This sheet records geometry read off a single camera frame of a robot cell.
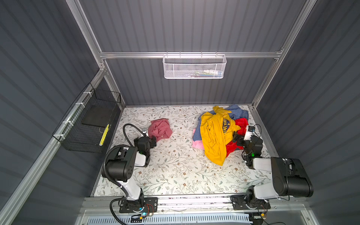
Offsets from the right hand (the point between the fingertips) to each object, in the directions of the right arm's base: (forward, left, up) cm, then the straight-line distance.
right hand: (244, 133), depth 91 cm
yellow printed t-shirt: (+2, +18, +1) cm, 18 cm away
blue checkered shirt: (+27, -4, -10) cm, 29 cm away
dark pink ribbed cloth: (+6, +57, -3) cm, 57 cm away
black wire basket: (-8, +90, +19) cm, 92 cm away
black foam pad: (-1, +86, +21) cm, 88 cm away
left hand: (0, +67, -4) cm, 67 cm away
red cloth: (-7, +8, -6) cm, 12 cm away
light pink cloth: (-4, +30, -7) cm, 31 cm away
